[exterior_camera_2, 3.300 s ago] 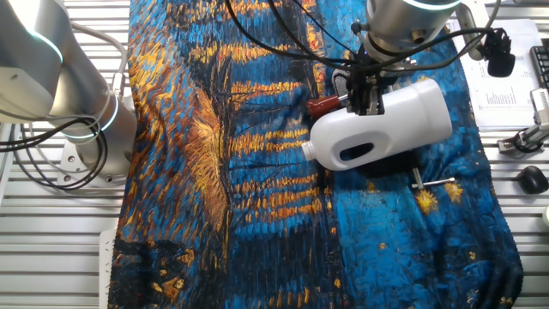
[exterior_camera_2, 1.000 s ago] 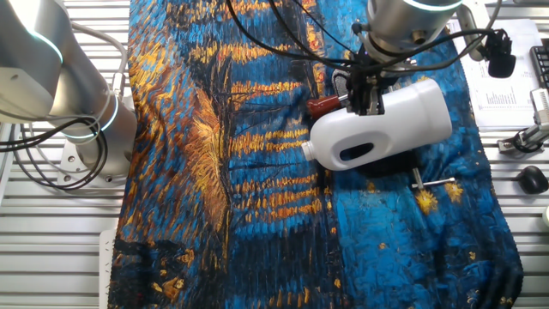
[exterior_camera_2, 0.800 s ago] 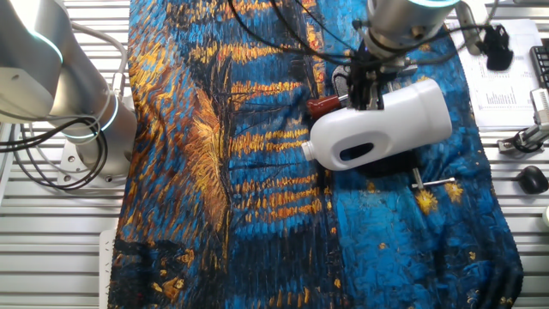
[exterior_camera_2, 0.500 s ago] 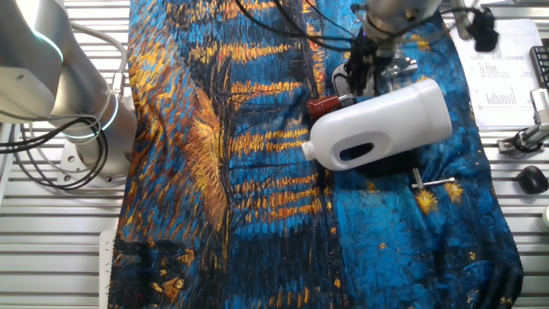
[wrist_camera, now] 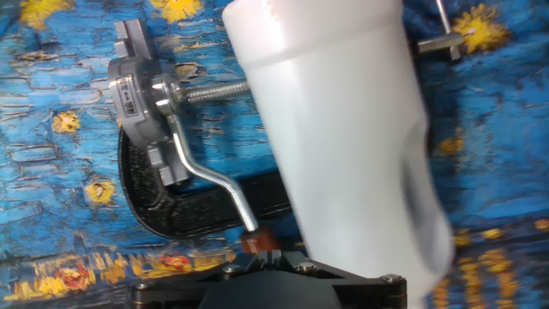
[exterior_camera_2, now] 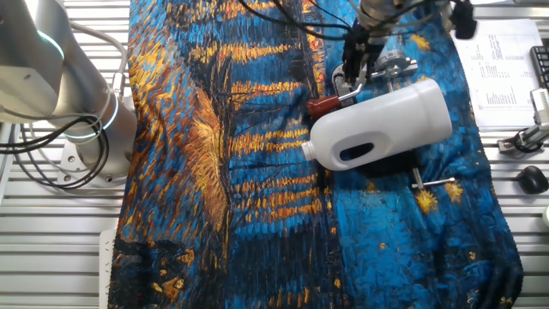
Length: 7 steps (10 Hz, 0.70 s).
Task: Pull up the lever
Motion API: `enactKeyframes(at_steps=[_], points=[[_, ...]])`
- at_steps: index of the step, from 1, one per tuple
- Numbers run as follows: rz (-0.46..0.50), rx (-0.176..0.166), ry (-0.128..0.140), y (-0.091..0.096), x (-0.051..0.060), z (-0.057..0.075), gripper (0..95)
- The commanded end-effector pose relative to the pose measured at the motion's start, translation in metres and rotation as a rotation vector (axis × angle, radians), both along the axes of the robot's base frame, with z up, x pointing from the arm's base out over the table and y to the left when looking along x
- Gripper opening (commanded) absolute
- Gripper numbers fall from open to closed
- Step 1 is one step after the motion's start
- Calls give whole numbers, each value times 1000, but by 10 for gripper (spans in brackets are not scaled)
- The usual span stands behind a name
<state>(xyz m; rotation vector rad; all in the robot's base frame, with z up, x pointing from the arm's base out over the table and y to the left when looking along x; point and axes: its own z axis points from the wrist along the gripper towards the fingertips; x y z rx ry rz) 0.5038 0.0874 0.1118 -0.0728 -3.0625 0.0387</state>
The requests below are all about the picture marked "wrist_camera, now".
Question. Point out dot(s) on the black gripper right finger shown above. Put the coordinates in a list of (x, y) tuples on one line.
[(373, 294)]

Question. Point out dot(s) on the white plastic jug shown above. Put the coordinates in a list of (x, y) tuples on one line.
[(343, 150)]

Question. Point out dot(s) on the starry night painting cloth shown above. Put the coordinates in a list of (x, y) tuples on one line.
[(64, 171)]

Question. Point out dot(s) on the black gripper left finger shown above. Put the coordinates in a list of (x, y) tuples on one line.
[(171, 292)]

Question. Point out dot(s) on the black clamp frame silver head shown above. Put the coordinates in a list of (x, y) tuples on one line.
[(141, 206)]

